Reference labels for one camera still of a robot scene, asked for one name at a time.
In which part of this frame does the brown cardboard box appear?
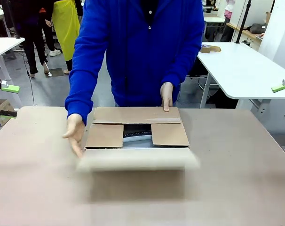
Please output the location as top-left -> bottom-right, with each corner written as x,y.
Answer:
76,106 -> 201,203

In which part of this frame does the person's left forearm blue sleeve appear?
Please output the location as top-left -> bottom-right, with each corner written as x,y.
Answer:
165,40 -> 203,88

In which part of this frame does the person's right forearm blue sleeve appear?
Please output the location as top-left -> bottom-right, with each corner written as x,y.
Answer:
64,68 -> 103,127

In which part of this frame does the grey black gift set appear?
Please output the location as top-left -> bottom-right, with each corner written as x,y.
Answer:
122,123 -> 153,149

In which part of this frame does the person's right hand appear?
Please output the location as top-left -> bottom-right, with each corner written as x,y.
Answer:
62,113 -> 86,159

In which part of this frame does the person's left hand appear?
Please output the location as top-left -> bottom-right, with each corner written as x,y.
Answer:
160,81 -> 174,112

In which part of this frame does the small white side table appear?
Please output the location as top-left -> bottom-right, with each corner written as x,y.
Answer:
0,37 -> 25,81

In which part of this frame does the large white rounded table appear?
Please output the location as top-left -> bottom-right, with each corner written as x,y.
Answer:
197,42 -> 285,109

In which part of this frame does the person with white shoes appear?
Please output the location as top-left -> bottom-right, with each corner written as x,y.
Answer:
42,18 -> 62,57

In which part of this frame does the white partition panel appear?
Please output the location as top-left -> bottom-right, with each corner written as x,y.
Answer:
259,0 -> 285,71

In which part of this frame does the grey bag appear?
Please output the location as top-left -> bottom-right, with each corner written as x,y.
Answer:
249,23 -> 267,34

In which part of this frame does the wooden top table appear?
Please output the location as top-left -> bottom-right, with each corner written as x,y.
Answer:
226,22 -> 263,43

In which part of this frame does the black stand pole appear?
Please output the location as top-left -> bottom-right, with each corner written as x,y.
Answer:
235,0 -> 252,45

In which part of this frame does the brown tape roll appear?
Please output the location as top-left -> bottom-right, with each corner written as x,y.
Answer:
200,44 -> 222,54

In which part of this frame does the mannequin with yellow apron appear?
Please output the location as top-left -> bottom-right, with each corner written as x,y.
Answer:
52,0 -> 81,75

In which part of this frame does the person in pink top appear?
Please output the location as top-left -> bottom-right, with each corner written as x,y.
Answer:
223,0 -> 235,19

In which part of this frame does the white background desk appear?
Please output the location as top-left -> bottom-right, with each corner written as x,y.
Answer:
203,16 -> 226,24

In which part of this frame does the person in blue jacket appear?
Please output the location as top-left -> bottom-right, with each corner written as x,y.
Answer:
64,0 -> 206,127

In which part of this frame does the dark mannequin base plate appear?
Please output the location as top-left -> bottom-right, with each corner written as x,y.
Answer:
46,67 -> 64,77

